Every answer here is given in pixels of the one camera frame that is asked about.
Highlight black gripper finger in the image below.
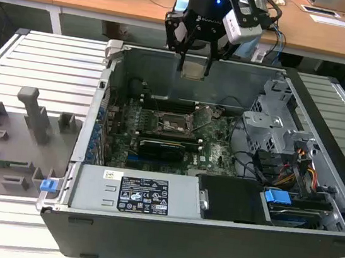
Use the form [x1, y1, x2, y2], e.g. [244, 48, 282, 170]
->
[203, 31, 240, 81]
[158, 9, 195, 74]

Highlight silver CPU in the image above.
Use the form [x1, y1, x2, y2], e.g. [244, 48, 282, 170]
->
[180, 62, 208, 82]

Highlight metal locking lever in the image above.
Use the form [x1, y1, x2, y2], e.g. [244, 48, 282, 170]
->
[147, 90, 164, 115]

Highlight metal socket cover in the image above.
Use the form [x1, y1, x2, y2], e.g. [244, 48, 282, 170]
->
[185, 104, 216, 134]

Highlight black RAM slot bank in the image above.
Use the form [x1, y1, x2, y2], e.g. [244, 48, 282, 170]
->
[112, 126, 206, 155]
[138, 93, 201, 116]

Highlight CPU socket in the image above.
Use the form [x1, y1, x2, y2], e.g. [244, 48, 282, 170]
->
[151, 108, 201, 141]

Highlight pale blue teach pendant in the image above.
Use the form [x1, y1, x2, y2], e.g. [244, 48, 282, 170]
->
[232, 32, 262, 62]

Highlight cardboard box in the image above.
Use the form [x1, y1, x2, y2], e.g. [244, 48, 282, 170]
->
[101, 20, 132, 42]

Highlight metal drive cage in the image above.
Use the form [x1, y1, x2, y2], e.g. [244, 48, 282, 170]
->
[238, 76, 325, 161]

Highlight wooden desk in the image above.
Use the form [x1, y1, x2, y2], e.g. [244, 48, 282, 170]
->
[0, 0, 345, 74]

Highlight white flat tablet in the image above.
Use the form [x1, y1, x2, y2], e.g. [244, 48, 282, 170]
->
[298, 3, 342, 19]

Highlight green motherboard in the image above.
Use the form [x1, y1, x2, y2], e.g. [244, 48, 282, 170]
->
[99, 90, 249, 184]

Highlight white paper sheet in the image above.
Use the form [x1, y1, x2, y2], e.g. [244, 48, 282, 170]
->
[308, 13, 345, 29]

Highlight black graphics card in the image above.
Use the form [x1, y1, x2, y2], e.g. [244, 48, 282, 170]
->
[136, 136, 187, 165]

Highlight silver laptop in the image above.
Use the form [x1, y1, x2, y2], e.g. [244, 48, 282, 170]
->
[312, 0, 345, 13]

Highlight black plastic shroud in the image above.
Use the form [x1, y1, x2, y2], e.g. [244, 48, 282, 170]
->
[194, 173, 278, 228]

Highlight hard disk in blue carrier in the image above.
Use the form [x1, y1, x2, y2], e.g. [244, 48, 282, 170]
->
[258, 185, 336, 235]

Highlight grey power supply unit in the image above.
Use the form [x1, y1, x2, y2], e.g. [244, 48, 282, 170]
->
[69, 162, 206, 225]

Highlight blue case latch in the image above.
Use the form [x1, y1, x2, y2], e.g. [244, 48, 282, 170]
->
[39, 177, 59, 194]

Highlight grey parts rack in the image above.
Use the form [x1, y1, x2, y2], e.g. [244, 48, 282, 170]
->
[0, 82, 87, 206]

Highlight black open PC case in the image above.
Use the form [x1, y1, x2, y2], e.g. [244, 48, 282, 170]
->
[30, 33, 345, 258]

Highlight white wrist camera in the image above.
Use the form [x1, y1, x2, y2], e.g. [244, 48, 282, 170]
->
[219, 0, 268, 49]

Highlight blue cables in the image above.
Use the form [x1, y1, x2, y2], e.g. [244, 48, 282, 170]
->
[263, 20, 291, 67]

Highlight black flat data cable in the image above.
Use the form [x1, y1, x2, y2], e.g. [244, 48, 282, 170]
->
[223, 114, 276, 184]

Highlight yellow red wire bundle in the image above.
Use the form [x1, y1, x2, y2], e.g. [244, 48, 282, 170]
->
[274, 143, 323, 192]

